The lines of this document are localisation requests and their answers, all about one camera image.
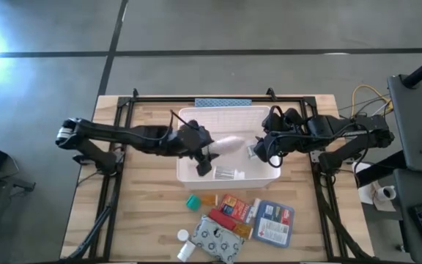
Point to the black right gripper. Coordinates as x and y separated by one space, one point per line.
288 137

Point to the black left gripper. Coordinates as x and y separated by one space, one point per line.
190 141

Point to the small white labelled bottle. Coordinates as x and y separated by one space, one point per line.
228 172

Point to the orange pill bottle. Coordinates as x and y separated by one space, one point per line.
243 231
209 199

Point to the white perforated plastic basket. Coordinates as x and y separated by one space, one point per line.
233 121

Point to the red medicine box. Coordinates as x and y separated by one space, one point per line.
236 208

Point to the white lip balm tube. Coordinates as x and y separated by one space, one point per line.
256 204

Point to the white round capped bottle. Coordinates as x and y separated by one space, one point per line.
182 235

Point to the grey patterned pouch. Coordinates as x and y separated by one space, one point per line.
216 240

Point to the blue first aid kit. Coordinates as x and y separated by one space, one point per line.
273 223

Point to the white plastic bottle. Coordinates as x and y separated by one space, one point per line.
186 251

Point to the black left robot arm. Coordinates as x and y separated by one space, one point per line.
115 133

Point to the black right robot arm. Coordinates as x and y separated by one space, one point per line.
343 128

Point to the blue patterned cloth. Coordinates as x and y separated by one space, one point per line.
222 102

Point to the white paper sheet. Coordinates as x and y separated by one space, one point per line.
366 192

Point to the white cup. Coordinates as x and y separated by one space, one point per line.
387 192

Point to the black desk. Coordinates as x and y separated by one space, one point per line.
416 110

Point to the black metal table frame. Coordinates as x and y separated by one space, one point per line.
159 99

